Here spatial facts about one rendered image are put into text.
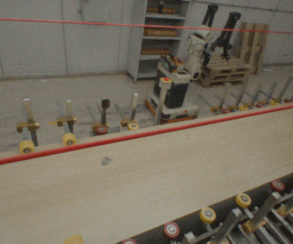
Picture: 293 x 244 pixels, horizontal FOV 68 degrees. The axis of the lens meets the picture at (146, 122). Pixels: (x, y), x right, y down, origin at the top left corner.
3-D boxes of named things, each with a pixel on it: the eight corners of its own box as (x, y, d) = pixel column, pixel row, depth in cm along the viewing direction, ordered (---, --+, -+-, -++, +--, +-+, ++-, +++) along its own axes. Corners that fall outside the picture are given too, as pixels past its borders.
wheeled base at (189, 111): (161, 126, 326) (164, 112, 311) (144, 103, 370) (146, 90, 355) (197, 120, 354) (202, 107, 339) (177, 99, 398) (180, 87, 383)
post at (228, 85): (210, 121, 241) (226, 82, 213) (213, 121, 243) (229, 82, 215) (212, 123, 239) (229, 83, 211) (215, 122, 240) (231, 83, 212)
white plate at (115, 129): (89, 139, 183) (89, 129, 177) (118, 134, 194) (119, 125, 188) (89, 140, 182) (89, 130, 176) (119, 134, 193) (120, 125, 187)
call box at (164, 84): (158, 86, 182) (160, 78, 177) (165, 85, 185) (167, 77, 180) (162, 90, 177) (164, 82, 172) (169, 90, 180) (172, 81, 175)
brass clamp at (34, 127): (17, 128, 149) (16, 122, 146) (39, 125, 155) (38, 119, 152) (17, 133, 145) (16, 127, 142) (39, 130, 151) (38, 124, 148)
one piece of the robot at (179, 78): (166, 116, 324) (179, 62, 275) (150, 97, 362) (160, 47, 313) (184, 113, 338) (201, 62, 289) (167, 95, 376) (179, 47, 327)
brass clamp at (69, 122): (56, 122, 160) (55, 116, 157) (75, 119, 165) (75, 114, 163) (57, 127, 155) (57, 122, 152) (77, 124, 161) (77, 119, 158)
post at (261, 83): (241, 117, 264) (259, 81, 236) (243, 116, 266) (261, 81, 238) (243, 118, 262) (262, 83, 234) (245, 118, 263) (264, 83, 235)
